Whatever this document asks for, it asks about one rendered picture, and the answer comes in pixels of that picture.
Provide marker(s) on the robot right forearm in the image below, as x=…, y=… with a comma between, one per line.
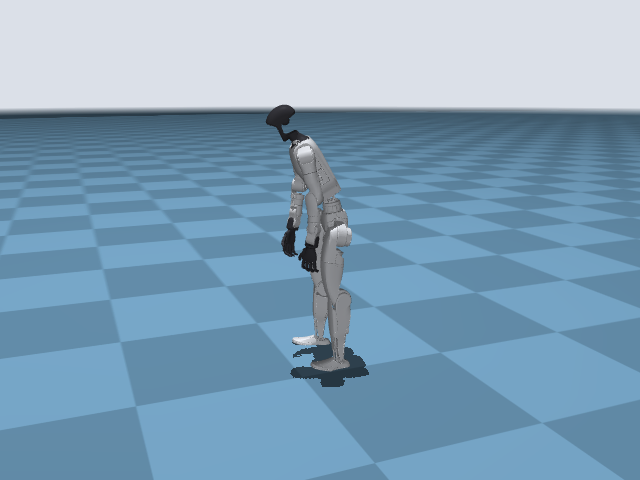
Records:
x=295, y=207

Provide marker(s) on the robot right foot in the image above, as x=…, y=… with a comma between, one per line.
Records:
x=310, y=340

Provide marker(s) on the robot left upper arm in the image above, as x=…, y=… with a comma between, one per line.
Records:
x=307, y=162

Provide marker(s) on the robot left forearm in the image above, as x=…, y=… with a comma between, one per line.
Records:
x=314, y=219

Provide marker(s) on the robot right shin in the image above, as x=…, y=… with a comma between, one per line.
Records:
x=320, y=313

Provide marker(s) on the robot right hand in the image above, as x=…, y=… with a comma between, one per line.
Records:
x=289, y=239

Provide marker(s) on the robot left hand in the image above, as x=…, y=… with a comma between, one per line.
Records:
x=309, y=255

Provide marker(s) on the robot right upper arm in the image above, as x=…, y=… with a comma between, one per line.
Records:
x=298, y=184

